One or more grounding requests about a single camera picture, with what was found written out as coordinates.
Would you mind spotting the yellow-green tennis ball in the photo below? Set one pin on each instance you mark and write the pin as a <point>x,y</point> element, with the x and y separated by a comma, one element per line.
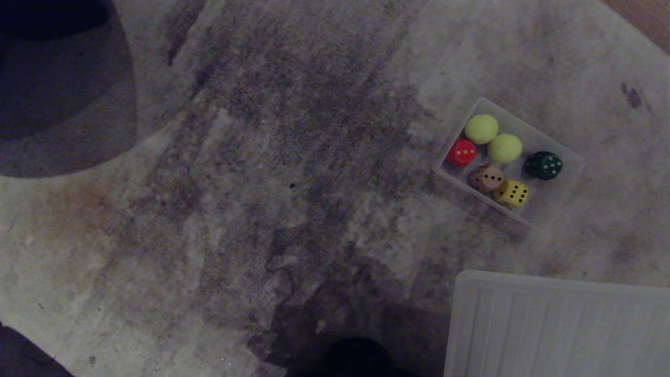
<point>505,147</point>
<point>481,129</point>

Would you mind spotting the clear plastic box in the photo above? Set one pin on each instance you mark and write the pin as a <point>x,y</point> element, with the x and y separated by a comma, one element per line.
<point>549,146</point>

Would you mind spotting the grey round rug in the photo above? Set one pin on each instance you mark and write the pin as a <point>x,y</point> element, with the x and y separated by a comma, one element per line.
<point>261,183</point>

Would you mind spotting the red die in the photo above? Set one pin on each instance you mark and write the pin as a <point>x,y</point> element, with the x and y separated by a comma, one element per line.
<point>461,152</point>

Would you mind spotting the tan wooden die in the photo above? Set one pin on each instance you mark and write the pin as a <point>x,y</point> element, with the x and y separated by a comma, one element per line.
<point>487,178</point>

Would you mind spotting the yellow die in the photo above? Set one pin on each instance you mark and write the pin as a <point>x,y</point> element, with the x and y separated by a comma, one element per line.
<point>512,193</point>

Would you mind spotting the dark green die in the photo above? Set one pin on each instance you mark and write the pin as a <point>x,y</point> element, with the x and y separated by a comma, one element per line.
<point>544,165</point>

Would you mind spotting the white ribbed panel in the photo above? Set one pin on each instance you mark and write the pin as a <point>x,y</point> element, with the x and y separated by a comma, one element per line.
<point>555,327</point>

